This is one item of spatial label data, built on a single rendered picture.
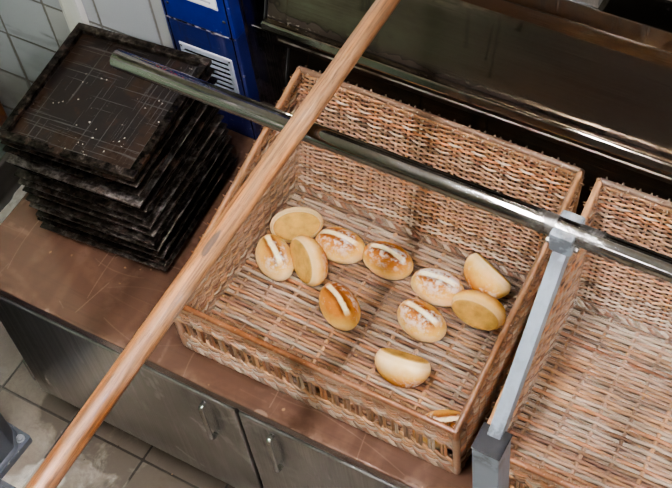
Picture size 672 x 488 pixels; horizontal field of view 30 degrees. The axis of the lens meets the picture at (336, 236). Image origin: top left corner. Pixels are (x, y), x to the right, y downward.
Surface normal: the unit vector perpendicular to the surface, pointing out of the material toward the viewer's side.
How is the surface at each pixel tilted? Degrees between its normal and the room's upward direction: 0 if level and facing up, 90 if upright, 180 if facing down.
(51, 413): 0
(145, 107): 0
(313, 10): 70
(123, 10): 90
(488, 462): 90
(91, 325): 0
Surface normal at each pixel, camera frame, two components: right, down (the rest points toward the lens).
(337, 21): -0.49, 0.50
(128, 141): -0.09, -0.57
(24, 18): -0.49, 0.74
